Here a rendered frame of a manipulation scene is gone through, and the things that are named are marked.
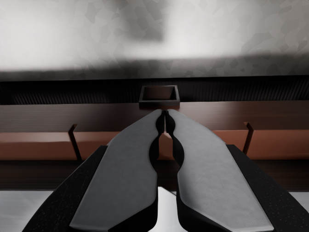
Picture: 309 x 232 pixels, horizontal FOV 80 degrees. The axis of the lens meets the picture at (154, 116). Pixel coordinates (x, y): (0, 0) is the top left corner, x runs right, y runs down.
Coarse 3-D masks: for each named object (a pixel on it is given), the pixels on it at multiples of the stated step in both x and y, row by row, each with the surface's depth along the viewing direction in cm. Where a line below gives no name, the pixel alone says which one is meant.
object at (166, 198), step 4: (160, 188) 17; (164, 188) 17; (160, 192) 18; (164, 192) 18; (168, 192) 18; (160, 196) 18; (164, 196) 18; (168, 196) 18; (172, 196) 18; (160, 200) 18; (164, 200) 18; (168, 200) 18; (172, 200) 18; (160, 204) 19; (164, 204) 19; (168, 204) 19; (172, 204) 19; (176, 204) 19
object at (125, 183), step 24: (144, 120) 11; (120, 144) 9; (144, 144) 9; (120, 168) 8; (144, 168) 8; (96, 192) 7; (120, 192) 7; (144, 192) 7; (96, 216) 6; (120, 216) 6; (144, 216) 6
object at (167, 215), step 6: (162, 210) 19; (168, 210) 19; (174, 210) 19; (162, 216) 20; (168, 216) 20; (174, 216) 20; (162, 222) 20; (168, 222) 20; (174, 222) 20; (156, 228) 21; (162, 228) 21; (168, 228) 21; (174, 228) 21; (180, 228) 21
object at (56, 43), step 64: (0, 0) 26; (64, 0) 25; (128, 0) 25; (192, 0) 25; (256, 0) 25; (0, 64) 30; (64, 64) 30; (128, 64) 30; (192, 64) 29; (256, 64) 29
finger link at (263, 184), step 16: (240, 160) 8; (256, 176) 7; (256, 192) 7; (272, 192) 7; (288, 192) 6; (272, 208) 6; (288, 208) 6; (272, 224) 6; (288, 224) 6; (304, 224) 6
